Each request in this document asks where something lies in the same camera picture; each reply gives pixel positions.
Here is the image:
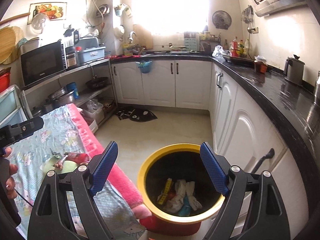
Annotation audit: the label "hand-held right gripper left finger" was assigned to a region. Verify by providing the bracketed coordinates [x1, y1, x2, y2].
[27, 141, 119, 240]

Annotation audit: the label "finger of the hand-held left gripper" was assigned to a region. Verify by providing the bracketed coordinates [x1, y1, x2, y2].
[5, 117, 44, 143]

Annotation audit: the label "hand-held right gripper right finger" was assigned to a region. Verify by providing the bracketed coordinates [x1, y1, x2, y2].
[200, 142, 292, 240]

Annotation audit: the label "red snack wrapper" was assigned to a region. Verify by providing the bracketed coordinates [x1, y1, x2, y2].
[64, 152, 90, 162]

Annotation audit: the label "white tissue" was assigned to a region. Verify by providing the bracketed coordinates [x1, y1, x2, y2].
[185, 181, 203, 210]

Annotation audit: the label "yellow-rimmed bin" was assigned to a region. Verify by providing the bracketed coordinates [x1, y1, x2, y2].
[137, 143, 225, 224]

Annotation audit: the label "white wrapper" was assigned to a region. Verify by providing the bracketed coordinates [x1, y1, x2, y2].
[166, 179, 187, 212]

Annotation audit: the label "brown candy bar wrapper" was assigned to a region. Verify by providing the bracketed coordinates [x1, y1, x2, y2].
[54, 154, 69, 169]

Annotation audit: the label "yellow wrapper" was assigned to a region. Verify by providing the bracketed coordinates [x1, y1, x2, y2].
[157, 178, 173, 205]

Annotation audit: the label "person's left hand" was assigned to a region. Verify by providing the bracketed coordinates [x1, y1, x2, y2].
[0, 147, 18, 199]

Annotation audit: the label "printed cartoon blanket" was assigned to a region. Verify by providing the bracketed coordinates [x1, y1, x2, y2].
[0, 104, 148, 240]

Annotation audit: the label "plastic drawer cabinet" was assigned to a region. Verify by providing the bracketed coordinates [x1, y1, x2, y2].
[0, 85, 28, 130]

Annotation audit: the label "steel pot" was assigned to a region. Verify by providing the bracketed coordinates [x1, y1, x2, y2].
[41, 87, 75, 110]

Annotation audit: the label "red basin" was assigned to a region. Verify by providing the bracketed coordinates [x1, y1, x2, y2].
[0, 72, 12, 93]

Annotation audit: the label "clear storage box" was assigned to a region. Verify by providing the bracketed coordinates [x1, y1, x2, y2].
[80, 100, 105, 124]

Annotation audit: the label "blue can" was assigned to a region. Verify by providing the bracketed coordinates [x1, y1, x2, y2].
[66, 82, 80, 99]

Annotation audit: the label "black floor mat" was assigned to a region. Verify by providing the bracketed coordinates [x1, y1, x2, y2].
[115, 107, 158, 122]

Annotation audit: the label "black microwave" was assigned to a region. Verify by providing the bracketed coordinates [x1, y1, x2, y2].
[20, 40, 68, 88]

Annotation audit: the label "red stool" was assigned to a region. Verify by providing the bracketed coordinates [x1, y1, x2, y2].
[139, 215, 202, 234]

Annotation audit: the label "white pot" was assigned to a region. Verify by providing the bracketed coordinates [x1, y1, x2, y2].
[20, 37, 40, 54]

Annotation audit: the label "black wok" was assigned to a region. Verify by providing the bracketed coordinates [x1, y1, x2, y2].
[85, 77, 109, 89]

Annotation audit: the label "round bamboo tray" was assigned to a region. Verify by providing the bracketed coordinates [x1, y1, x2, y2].
[0, 26, 24, 64]

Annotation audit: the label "steel shelf rack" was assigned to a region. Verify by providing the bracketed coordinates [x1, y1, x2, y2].
[21, 57, 118, 130]

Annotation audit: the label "black blender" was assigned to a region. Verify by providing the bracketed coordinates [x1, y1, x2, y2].
[64, 29, 80, 68]

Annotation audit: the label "blue grey plastic box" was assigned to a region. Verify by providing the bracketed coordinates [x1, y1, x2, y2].
[76, 37, 106, 65]

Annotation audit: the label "white small fan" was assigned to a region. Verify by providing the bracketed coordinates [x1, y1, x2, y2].
[31, 14, 50, 34]

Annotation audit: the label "wooden rolling pin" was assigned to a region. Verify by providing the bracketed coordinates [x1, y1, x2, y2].
[0, 12, 32, 27]

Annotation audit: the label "blue hanging basket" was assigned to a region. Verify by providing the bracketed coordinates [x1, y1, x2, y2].
[136, 60, 153, 74]

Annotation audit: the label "black stove tray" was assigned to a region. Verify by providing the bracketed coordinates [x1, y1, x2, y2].
[222, 55, 253, 67]

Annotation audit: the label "brown jar white lid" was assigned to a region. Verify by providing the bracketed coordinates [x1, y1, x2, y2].
[254, 55, 268, 73]

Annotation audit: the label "clear plastic bag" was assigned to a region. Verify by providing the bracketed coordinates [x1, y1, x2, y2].
[212, 45, 232, 58]

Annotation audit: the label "yellow sponge pack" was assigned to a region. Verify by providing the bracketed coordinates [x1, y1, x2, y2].
[122, 43, 137, 55]

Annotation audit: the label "red bottle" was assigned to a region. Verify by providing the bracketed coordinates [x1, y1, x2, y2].
[230, 37, 239, 57]

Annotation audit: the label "grey electric kettle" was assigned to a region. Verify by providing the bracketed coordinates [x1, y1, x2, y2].
[283, 54, 306, 87]

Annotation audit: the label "white hanging colander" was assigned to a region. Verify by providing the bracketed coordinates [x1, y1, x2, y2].
[114, 25, 125, 39]

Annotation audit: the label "steel kettle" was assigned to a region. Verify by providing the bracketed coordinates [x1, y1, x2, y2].
[314, 70, 320, 105]

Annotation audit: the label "hanging steel basins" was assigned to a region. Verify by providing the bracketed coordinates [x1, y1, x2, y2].
[96, 4, 110, 15]

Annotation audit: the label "wooden cutting board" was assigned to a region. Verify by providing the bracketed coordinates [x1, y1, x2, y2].
[132, 24, 153, 50]

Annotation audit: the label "small hanging utensils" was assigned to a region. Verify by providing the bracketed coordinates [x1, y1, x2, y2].
[241, 5, 255, 33]

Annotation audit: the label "window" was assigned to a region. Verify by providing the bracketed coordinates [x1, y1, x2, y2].
[135, 0, 208, 34]

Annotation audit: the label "black cable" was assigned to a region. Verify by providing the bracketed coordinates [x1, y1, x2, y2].
[14, 189, 34, 208]

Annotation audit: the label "fruit wall picture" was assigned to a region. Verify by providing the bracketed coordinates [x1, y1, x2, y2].
[27, 2, 67, 25]

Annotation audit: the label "teal wall holder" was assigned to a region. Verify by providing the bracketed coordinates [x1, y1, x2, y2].
[114, 4, 129, 17]

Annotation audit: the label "grey wall fan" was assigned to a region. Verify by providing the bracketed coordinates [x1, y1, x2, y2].
[212, 10, 232, 29]

